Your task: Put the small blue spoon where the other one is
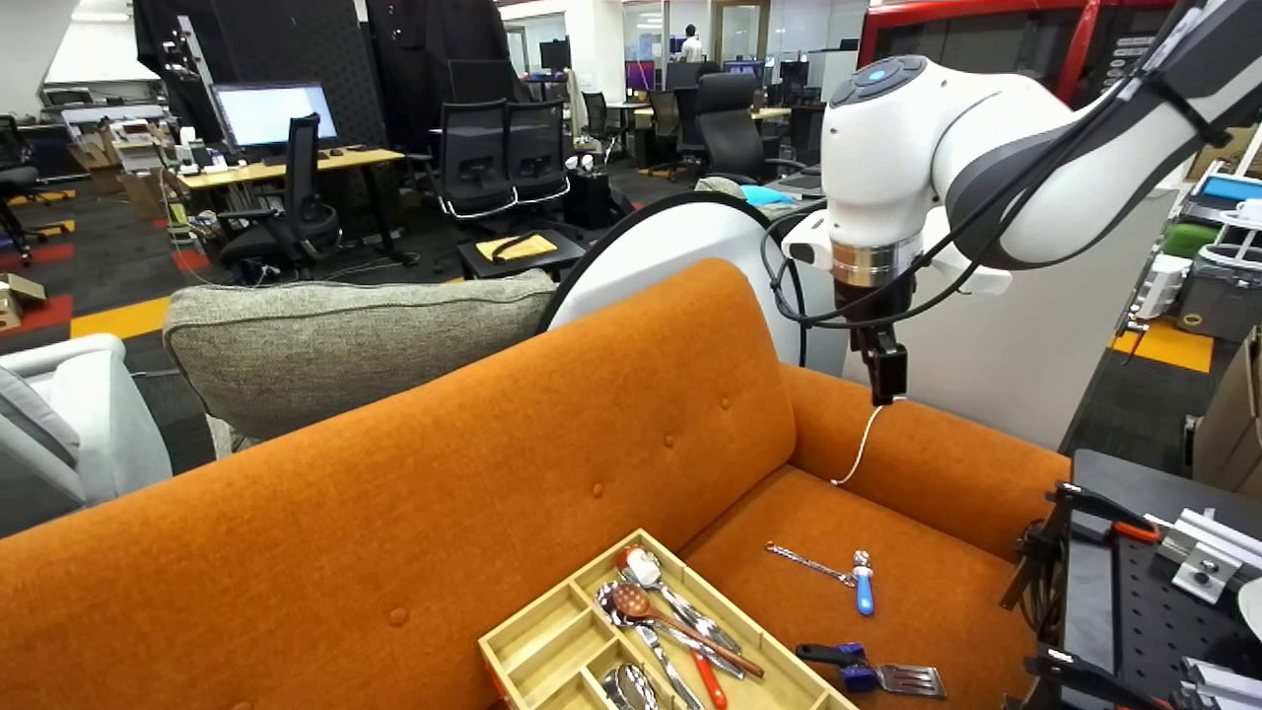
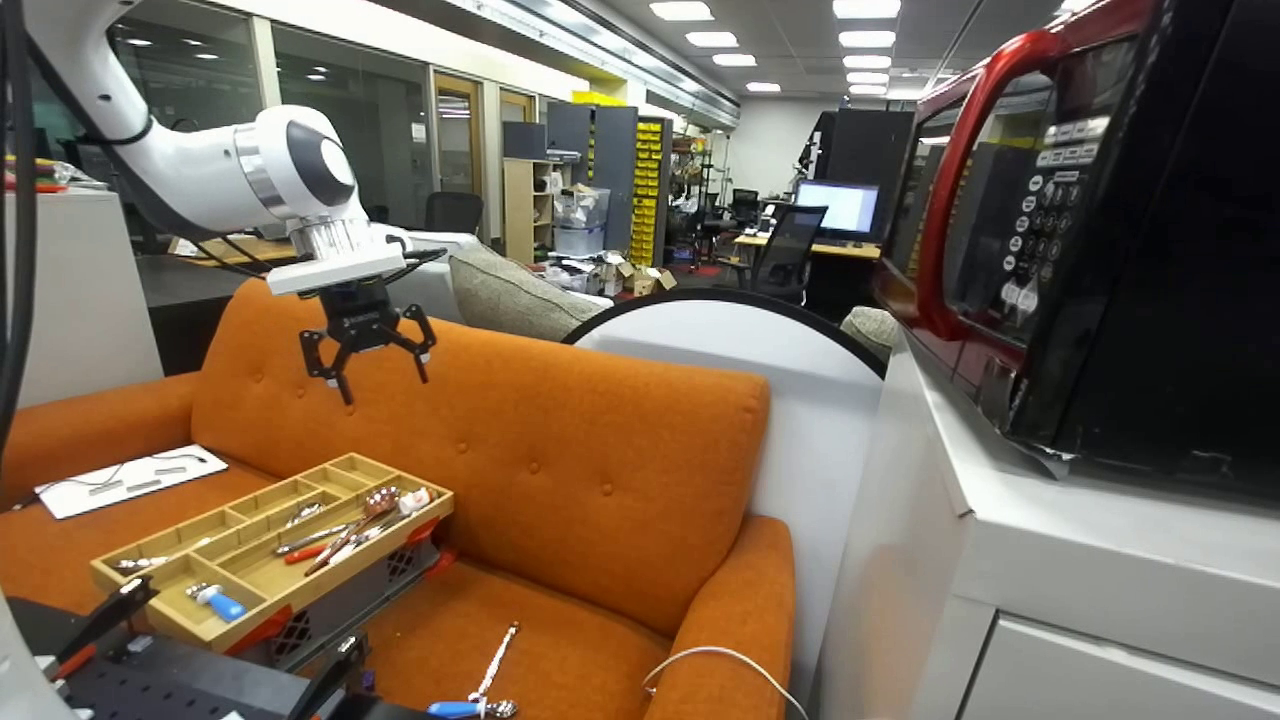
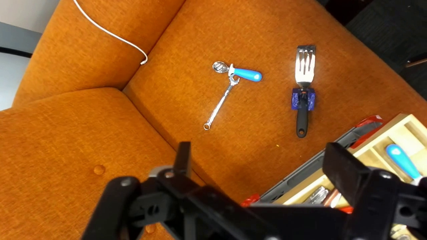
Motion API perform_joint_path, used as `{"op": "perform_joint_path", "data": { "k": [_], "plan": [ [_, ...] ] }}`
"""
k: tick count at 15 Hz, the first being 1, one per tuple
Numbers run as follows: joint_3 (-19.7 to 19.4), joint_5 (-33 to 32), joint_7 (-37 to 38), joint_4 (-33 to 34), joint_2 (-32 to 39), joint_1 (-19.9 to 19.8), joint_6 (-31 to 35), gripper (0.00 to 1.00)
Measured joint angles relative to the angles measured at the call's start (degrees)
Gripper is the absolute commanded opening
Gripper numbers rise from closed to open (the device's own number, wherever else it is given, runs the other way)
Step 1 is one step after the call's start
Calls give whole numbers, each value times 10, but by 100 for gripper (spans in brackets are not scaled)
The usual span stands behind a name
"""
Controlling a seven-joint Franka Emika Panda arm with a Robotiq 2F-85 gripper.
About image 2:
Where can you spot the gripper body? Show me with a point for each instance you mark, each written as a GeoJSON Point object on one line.
{"type": "Point", "coordinates": [362, 315]}

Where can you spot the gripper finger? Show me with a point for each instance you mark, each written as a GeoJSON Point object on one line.
{"type": "Point", "coordinates": [322, 355]}
{"type": "Point", "coordinates": [425, 340]}

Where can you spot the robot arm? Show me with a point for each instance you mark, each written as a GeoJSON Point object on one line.
{"type": "Point", "coordinates": [190, 175]}

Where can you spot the small blue spoon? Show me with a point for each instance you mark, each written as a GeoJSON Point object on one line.
{"type": "Point", "coordinates": [222, 603]}
{"type": "Point", "coordinates": [455, 709]}

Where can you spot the grey sofa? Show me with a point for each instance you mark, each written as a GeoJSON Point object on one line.
{"type": "Point", "coordinates": [510, 295]}

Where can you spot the black office chair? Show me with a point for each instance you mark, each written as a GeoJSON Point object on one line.
{"type": "Point", "coordinates": [790, 250]}
{"type": "Point", "coordinates": [453, 212]}

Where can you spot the wooden shelf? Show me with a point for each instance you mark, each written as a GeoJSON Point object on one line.
{"type": "Point", "coordinates": [525, 210]}

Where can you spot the orange sofa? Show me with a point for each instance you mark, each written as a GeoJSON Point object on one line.
{"type": "Point", "coordinates": [560, 450]}

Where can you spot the clear plastic bin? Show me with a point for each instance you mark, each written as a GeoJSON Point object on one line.
{"type": "Point", "coordinates": [580, 220]}

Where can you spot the heap of cardboard boxes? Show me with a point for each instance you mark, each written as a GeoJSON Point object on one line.
{"type": "Point", "coordinates": [620, 275]}

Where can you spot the wooden cutlery tray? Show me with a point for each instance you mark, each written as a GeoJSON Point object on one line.
{"type": "Point", "coordinates": [255, 570]}

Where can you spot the white flat board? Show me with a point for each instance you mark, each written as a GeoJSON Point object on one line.
{"type": "Point", "coordinates": [120, 480]}

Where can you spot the black plastic crate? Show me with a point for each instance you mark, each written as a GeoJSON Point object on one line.
{"type": "Point", "coordinates": [345, 605]}

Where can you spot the grey cabinet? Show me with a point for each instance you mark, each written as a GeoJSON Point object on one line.
{"type": "Point", "coordinates": [610, 160]}

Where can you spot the white counter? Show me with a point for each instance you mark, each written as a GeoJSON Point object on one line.
{"type": "Point", "coordinates": [70, 290]}

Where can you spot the rack of yellow bins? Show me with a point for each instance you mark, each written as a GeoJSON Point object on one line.
{"type": "Point", "coordinates": [650, 190]}

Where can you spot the black clamp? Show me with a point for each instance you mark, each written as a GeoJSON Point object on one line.
{"type": "Point", "coordinates": [335, 670]}
{"type": "Point", "coordinates": [105, 612]}

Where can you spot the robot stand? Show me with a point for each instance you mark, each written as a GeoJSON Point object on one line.
{"type": "Point", "coordinates": [170, 685]}

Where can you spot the round white reflector panel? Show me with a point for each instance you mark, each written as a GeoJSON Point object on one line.
{"type": "Point", "coordinates": [800, 400]}

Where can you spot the wooden desk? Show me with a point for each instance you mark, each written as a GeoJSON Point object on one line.
{"type": "Point", "coordinates": [840, 249]}

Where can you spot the monitor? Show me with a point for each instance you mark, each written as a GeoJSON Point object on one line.
{"type": "Point", "coordinates": [840, 207]}

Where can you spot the grey cushion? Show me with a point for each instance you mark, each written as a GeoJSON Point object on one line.
{"type": "Point", "coordinates": [870, 328]}

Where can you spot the black cabinet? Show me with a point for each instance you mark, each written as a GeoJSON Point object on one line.
{"type": "Point", "coordinates": [870, 145]}

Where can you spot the microwave door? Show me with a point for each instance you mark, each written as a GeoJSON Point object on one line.
{"type": "Point", "coordinates": [975, 220]}

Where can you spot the white cabinet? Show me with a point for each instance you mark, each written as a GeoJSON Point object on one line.
{"type": "Point", "coordinates": [1050, 600]}

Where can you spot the red and black microwave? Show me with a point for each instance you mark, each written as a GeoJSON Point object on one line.
{"type": "Point", "coordinates": [1150, 250]}

